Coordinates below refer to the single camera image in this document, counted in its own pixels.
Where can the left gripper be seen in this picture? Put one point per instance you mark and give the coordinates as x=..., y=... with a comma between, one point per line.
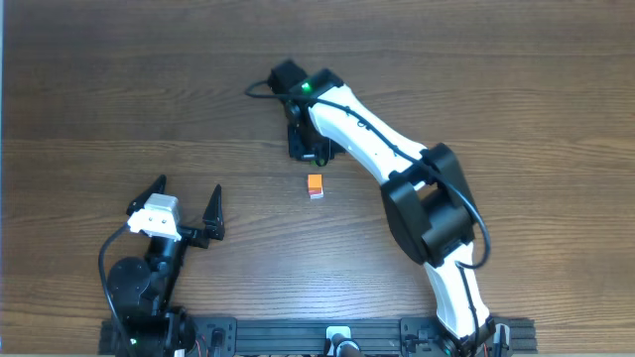
x=194, y=237

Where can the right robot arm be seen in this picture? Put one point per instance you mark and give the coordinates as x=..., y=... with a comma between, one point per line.
x=362, y=134

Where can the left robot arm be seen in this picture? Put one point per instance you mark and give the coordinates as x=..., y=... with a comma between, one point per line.
x=129, y=285

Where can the orange cube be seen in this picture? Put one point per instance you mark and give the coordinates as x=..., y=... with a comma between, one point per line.
x=314, y=182

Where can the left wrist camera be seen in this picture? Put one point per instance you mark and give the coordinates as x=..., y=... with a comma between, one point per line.
x=156, y=218

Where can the mounting rail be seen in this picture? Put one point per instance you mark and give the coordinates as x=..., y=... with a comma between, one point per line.
x=288, y=337

